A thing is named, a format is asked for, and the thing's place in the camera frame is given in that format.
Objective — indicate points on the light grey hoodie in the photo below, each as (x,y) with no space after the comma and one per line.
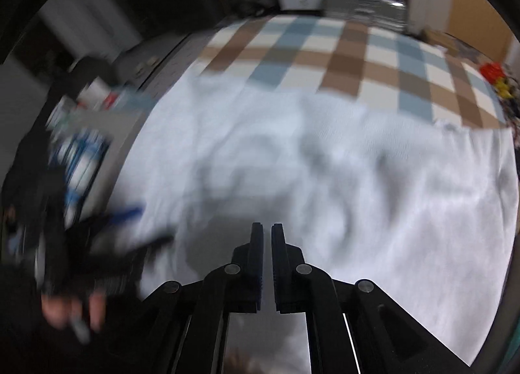
(325,179)

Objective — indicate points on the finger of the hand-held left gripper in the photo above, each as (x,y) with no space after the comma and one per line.
(156,242)
(124,214)

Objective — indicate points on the silver ribbed suitcase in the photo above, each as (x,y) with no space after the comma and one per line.
(365,8)

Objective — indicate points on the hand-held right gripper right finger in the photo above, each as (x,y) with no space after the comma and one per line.
(280,272)

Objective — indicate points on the brown cardboard board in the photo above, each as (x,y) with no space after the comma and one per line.
(479,12)

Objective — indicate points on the yellow plastic item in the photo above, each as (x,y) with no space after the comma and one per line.
(505,87)

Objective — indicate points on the person's left hand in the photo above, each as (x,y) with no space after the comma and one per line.
(61,313)

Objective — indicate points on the red plastic item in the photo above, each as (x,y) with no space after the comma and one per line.
(491,71)

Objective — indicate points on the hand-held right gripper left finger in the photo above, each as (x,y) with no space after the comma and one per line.
(255,272)

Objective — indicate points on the checkered blanket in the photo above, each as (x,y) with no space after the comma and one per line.
(345,57)

